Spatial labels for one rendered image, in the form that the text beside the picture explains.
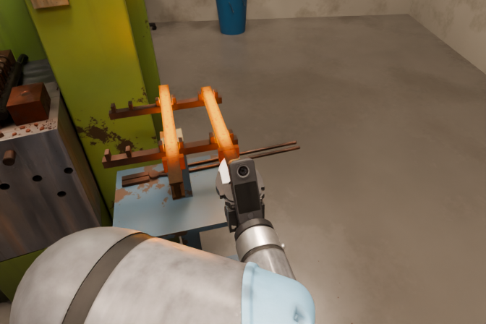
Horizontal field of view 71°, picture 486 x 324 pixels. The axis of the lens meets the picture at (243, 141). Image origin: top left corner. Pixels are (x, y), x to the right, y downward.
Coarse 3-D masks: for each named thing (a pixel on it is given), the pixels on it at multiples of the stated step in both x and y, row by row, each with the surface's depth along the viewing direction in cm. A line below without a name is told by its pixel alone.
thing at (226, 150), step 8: (208, 88) 99; (208, 96) 95; (208, 104) 91; (216, 104) 91; (208, 112) 90; (216, 112) 88; (216, 120) 85; (216, 128) 82; (224, 128) 82; (216, 136) 81; (224, 136) 79; (224, 144) 77; (232, 144) 77; (224, 152) 74; (232, 152) 74
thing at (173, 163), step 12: (168, 96) 96; (168, 108) 90; (168, 120) 86; (168, 132) 82; (168, 144) 78; (168, 156) 74; (180, 156) 73; (168, 168) 70; (180, 168) 70; (180, 180) 67; (180, 192) 68
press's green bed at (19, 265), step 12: (108, 216) 144; (36, 252) 116; (0, 264) 113; (12, 264) 115; (24, 264) 116; (0, 276) 116; (12, 276) 118; (0, 288) 118; (12, 288) 121; (12, 300) 124
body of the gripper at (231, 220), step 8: (224, 192) 64; (232, 200) 63; (224, 208) 69; (232, 208) 63; (264, 208) 65; (232, 216) 64; (264, 216) 66; (232, 224) 65; (240, 224) 65; (248, 224) 58; (256, 224) 57; (264, 224) 58; (240, 232) 58
